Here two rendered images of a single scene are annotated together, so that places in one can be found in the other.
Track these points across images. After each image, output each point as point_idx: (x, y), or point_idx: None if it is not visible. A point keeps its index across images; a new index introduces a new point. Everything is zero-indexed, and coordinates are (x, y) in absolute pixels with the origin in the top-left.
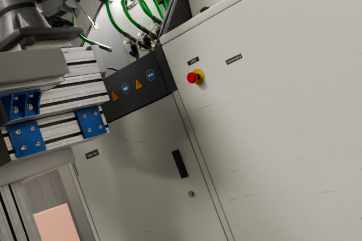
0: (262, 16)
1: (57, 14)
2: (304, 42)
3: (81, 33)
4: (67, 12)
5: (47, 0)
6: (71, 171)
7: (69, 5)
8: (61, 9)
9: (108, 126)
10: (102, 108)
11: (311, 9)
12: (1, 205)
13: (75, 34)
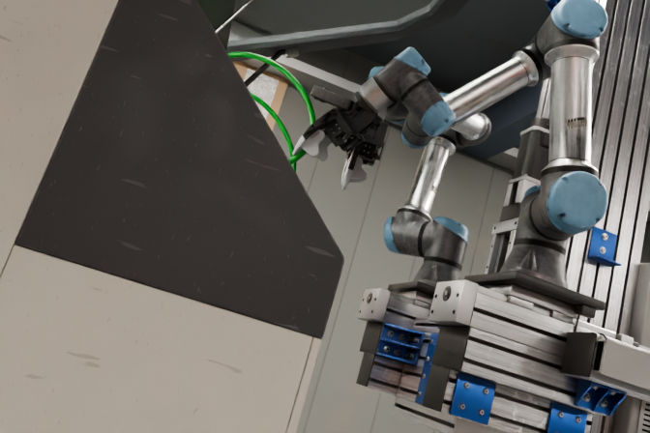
0: None
1: (335, 105)
2: None
3: (389, 290)
4: (315, 99)
5: (415, 253)
6: (303, 405)
7: (357, 180)
8: (365, 178)
9: (358, 376)
10: (363, 356)
11: None
12: None
13: (396, 292)
